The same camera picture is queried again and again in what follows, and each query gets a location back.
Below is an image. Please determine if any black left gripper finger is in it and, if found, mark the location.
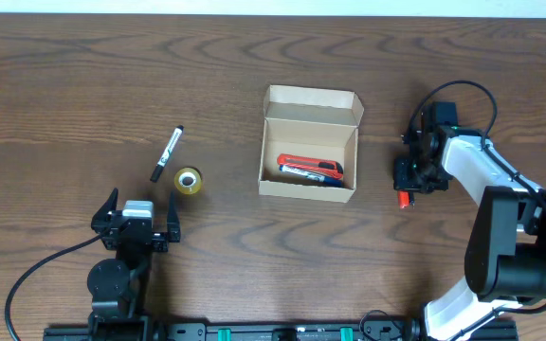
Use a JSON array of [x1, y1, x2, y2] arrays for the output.
[[166, 192, 180, 242], [91, 188, 118, 231]]

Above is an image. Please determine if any blue capped marker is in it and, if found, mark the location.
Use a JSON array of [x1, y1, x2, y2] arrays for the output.
[[279, 165, 343, 188]]

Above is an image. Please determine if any orange utility knife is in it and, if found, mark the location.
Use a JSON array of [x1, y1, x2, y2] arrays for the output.
[[277, 153, 344, 180]]

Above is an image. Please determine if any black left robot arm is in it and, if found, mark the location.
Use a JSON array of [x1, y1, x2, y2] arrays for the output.
[[87, 189, 181, 341]]

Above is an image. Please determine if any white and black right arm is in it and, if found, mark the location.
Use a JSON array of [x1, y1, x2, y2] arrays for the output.
[[393, 125, 546, 340]]

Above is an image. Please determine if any clear yellowish tape roll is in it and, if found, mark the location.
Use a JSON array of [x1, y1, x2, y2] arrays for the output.
[[174, 167, 203, 195]]

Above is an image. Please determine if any black and white marker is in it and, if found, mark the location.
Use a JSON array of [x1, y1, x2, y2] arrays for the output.
[[150, 125, 184, 183]]

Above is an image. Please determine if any open brown cardboard box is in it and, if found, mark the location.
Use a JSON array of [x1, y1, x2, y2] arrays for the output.
[[258, 85, 364, 203]]

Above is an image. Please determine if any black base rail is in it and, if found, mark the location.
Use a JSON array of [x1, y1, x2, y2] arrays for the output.
[[43, 317, 519, 341]]

